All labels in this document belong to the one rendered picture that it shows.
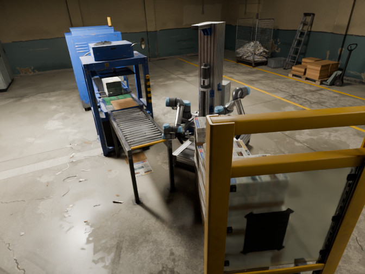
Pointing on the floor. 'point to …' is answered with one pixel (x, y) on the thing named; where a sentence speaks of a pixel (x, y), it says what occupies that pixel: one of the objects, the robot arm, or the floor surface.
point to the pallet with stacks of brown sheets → (314, 69)
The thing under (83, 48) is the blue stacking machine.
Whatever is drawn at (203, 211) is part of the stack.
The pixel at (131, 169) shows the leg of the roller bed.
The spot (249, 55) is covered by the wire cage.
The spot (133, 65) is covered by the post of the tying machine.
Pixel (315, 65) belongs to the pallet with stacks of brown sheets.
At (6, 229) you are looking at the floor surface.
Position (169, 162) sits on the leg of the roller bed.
